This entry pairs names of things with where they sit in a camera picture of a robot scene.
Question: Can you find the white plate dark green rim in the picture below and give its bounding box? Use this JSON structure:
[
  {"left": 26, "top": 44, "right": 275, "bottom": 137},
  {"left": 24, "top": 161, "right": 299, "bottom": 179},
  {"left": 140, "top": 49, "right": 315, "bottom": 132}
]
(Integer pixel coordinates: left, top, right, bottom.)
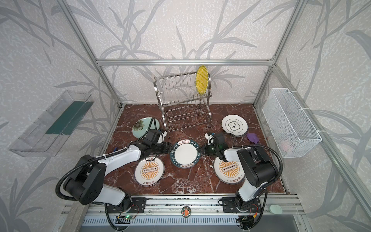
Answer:
[{"left": 170, "top": 139, "right": 201, "bottom": 169}]

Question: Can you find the yellow woven pattern plate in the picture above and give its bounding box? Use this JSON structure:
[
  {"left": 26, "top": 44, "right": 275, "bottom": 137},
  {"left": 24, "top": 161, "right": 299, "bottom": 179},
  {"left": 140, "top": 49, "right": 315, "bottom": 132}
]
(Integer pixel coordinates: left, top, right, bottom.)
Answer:
[{"left": 195, "top": 65, "right": 209, "bottom": 96}]

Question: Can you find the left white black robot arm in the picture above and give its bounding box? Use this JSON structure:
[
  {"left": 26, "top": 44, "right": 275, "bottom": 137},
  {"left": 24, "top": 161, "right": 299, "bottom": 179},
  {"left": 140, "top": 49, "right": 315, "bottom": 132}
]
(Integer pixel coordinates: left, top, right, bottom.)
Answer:
[{"left": 55, "top": 128, "right": 174, "bottom": 211}]

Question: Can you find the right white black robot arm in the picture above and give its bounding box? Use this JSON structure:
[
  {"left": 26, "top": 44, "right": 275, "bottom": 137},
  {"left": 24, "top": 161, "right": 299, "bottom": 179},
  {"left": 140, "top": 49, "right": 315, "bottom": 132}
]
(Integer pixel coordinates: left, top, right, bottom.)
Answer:
[{"left": 198, "top": 132, "right": 284, "bottom": 212}]

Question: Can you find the steel two-tier dish rack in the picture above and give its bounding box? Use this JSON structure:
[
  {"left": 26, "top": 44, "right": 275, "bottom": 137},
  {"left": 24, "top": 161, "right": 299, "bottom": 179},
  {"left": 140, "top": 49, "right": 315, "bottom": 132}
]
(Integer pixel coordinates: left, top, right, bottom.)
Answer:
[{"left": 152, "top": 71, "right": 213, "bottom": 132}]

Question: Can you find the pale green flower plate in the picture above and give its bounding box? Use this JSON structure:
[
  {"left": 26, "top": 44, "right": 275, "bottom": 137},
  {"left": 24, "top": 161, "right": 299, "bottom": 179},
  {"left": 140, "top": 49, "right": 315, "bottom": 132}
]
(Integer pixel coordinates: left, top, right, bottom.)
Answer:
[{"left": 132, "top": 117, "right": 160, "bottom": 139}]

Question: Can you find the white plate thin teal rim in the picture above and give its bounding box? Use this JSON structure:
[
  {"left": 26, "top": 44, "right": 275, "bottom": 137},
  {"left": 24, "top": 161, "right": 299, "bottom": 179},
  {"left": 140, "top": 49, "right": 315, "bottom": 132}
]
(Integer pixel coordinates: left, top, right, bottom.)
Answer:
[{"left": 221, "top": 115, "right": 248, "bottom": 137}]

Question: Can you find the left orange sunburst plate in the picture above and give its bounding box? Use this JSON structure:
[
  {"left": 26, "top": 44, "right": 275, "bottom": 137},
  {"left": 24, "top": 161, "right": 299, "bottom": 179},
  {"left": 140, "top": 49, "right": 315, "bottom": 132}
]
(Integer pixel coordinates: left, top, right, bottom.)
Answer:
[{"left": 134, "top": 158, "right": 165, "bottom": 187}]

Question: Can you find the orange sunburst plate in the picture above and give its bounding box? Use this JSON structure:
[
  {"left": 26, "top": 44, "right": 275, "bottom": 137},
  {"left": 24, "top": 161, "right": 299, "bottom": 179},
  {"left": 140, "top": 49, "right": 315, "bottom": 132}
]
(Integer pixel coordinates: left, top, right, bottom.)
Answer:
[
  {"left": 134, "top": 158, "right": 165, "bottom": 187},
  {"left": 213, "top": 158, "right": 245, "bottom": 185}
]

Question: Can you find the purple pink spatula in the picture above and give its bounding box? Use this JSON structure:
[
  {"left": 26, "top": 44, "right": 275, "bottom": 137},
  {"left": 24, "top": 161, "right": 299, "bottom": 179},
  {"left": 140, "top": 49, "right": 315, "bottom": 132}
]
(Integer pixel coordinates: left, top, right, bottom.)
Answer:
[{"left": 246, "top": 133, "right": 260, "bottom": 144}]

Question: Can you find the right orange sunburst plate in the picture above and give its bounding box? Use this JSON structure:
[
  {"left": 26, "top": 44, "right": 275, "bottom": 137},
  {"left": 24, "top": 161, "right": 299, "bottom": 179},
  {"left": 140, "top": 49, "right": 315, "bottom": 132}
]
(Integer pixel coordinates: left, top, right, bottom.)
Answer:
[{"left": 213, "top": 158, "right": 245, "bottom": 185}]

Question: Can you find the round orange sticker badge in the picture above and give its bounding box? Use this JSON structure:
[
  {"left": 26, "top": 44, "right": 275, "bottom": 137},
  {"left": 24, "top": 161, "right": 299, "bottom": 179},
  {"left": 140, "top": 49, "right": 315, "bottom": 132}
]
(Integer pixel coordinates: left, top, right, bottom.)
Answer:
[{"left": 181, "top": 206, "right": 191, "bottom": 218}]

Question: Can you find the pale green round puck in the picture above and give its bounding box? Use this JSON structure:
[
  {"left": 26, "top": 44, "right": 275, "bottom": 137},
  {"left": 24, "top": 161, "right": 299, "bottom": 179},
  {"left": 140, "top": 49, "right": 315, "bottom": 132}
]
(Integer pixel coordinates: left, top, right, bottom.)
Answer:
[{"left": 269, "top": 205, "right": 283, "bottom": 215}]

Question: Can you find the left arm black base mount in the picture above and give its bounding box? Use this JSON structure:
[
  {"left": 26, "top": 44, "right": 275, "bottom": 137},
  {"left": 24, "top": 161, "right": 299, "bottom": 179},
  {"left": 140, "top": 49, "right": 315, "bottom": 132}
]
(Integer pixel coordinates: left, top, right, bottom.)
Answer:
[{"left": 123, "top": 197, "right": 147, "bottom": 214}]

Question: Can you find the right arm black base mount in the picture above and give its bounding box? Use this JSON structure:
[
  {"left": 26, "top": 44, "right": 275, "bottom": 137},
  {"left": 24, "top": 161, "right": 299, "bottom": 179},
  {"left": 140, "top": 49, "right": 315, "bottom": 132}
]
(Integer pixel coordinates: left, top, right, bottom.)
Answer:
[{"left": 218, "top": 197, "right": 262, "bottom": 214}]

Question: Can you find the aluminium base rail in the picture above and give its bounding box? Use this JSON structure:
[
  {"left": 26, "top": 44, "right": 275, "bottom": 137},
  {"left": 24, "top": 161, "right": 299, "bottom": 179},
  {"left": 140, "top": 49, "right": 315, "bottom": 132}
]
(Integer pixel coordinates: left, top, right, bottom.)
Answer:
[{"left": 60, "top": 194, "right": 305, "bottom": 225}]

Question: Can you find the white wire mesh basket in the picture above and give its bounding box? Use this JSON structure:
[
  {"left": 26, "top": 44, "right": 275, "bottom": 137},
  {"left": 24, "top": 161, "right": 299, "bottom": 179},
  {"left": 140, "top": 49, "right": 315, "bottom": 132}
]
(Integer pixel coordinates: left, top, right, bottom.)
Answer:
[{"left": 262, "top": 88, "right": 322, "bottom": 159}]

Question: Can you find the clear plastic wall tray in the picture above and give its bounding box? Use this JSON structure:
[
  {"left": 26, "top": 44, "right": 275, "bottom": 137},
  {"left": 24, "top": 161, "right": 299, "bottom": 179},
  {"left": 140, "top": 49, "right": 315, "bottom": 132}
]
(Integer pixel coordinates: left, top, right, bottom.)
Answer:
[{"left": 9, "top": 90, "right": 94, "bottom": 157}]

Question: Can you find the aluminium cage frame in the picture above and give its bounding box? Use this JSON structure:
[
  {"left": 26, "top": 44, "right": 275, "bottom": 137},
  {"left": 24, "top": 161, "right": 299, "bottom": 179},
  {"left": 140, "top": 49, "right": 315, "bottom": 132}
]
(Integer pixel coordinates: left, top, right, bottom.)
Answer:
[{"left": 57, "top": 1, "right": 371, "bottom": 216}]

